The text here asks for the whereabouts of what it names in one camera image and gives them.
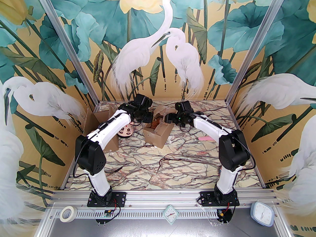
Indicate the green diamond shaped clock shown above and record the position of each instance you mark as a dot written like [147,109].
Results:
[170,215]

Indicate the brown fuzzy toy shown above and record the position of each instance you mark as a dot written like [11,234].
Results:
[155,123]

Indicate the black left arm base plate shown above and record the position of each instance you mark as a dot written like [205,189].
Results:
[118,197]

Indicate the white masking tape roll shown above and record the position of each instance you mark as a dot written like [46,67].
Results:
[64,215]

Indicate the small green circuit board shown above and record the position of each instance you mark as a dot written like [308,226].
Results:
[107,213]

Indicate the pink utility knife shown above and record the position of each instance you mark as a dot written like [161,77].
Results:
[206,138]

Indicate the perforated metal strip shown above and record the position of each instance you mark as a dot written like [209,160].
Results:
[138,213]

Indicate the blue square alarm clock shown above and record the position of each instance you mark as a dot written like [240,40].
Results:
[262,213]

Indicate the aluminium frame rail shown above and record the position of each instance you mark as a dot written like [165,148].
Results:
[160,196]

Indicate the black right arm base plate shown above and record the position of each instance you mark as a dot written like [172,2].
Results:
[207,197]

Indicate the brown cardboard express box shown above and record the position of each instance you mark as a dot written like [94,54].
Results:
[101,120]
[158,137]

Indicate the aluminium frame post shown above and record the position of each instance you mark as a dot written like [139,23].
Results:
[249,58]
[75,58]

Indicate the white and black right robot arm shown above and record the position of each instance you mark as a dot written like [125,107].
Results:
[214,129]

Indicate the flag print pouch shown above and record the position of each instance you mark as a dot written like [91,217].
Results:
[220,172]

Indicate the pink faced doll toy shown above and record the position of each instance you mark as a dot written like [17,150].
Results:
[126,131]

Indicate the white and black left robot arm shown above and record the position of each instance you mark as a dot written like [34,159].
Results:
[108,132]

